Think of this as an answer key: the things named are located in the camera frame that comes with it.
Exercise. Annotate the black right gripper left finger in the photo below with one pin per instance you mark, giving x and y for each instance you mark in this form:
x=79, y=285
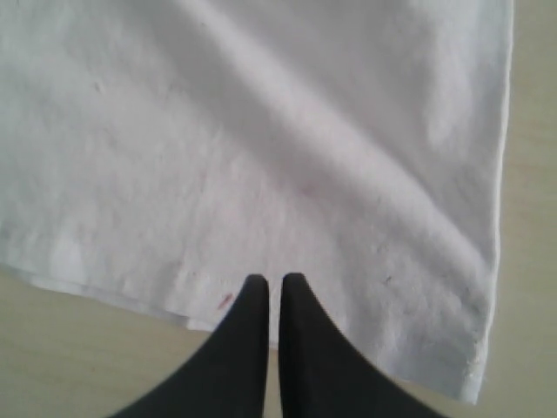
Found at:
x=226, y=377

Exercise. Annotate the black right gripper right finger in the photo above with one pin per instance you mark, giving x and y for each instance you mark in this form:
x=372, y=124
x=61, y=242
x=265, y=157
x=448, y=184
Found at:
x=321, y=374

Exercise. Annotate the white t-shirt red print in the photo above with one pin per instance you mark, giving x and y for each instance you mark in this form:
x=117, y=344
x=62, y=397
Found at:
x=154, y=153

